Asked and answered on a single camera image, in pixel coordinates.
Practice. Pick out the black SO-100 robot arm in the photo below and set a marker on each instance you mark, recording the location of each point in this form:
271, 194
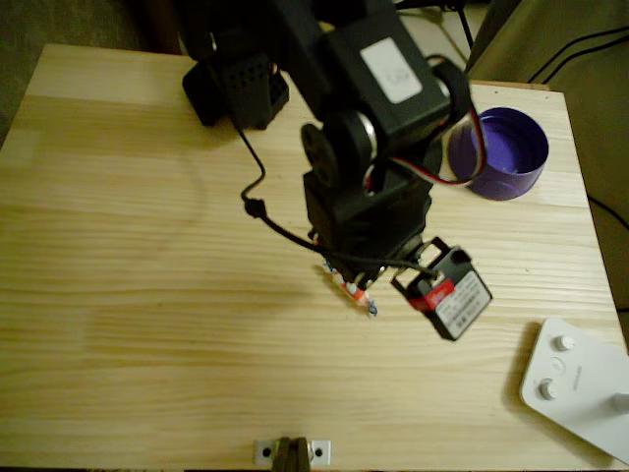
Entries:
344, 74

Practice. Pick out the small red white object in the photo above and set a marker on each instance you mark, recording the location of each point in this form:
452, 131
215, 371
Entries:
361, 295

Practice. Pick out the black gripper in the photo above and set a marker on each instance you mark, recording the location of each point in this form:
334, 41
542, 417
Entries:
355, 289

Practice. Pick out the black stand pole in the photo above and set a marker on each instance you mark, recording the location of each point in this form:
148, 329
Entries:
292, 454

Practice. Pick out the white metal bracket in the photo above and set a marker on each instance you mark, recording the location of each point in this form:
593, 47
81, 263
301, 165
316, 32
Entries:
319, 451

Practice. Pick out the purple bowl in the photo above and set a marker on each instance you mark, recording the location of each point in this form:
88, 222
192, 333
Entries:
511, 147

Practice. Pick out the white stand base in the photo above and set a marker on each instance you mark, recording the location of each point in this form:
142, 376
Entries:
575, 388

